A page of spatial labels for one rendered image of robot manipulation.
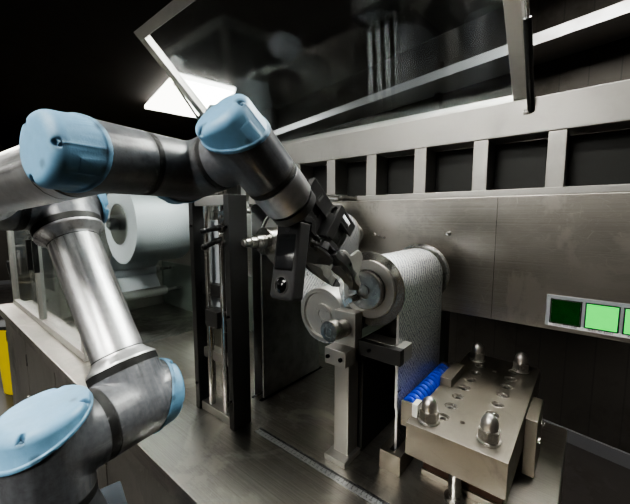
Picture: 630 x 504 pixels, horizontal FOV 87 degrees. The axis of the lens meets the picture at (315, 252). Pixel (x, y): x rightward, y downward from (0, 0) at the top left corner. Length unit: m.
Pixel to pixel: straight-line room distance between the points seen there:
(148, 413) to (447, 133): 0.89
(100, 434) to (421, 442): 0.51
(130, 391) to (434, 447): 0.51
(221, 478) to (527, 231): 0.82
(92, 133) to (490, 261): 0.82
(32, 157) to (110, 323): 0.36
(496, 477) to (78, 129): 0.70
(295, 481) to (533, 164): 0.87
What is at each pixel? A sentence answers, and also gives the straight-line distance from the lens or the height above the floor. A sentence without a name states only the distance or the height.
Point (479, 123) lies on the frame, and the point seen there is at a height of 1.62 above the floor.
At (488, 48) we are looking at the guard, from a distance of 0.93.
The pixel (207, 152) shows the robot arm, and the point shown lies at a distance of 0.44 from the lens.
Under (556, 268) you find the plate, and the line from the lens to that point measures 0.91.
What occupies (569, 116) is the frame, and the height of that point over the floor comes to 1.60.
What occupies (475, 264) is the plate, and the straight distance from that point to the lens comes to 0.93.
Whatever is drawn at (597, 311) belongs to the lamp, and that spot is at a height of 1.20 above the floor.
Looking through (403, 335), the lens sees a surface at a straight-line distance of 0.69.
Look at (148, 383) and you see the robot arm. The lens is 0.67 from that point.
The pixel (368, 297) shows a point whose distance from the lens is 0.66.
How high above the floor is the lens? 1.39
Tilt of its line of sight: 6 degrees down
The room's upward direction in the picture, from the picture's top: straight up
